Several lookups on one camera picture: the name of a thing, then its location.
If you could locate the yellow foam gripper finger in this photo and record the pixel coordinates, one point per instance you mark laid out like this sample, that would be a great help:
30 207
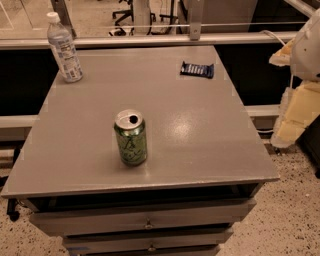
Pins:
298 109
283 56

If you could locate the clear plastic water bottle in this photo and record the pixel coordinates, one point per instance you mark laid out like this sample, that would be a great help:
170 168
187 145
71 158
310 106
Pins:
63 49

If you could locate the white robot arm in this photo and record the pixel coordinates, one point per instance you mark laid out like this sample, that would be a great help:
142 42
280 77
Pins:
305 55

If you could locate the blue rxbar wrapper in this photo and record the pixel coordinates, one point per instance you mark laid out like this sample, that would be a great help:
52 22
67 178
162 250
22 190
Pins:
204 71

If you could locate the grey drawer cabinet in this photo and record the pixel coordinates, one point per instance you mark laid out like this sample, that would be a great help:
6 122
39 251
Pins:
201 143

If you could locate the black office chair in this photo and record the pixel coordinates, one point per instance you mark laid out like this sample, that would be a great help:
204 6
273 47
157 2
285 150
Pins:
121 15

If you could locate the green soda can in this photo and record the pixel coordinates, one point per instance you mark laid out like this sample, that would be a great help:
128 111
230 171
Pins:
130 132

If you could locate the middle grey drawer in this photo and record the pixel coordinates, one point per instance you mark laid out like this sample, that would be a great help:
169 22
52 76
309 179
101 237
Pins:
149 241

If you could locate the grey drawer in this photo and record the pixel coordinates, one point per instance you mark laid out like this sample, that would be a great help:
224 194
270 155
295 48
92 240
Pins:
145 217
149 241

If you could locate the top grey drawer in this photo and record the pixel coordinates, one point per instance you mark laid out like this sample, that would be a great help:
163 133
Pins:
145 217

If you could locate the metal frame rail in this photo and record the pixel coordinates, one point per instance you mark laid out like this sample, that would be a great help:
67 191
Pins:
185 40

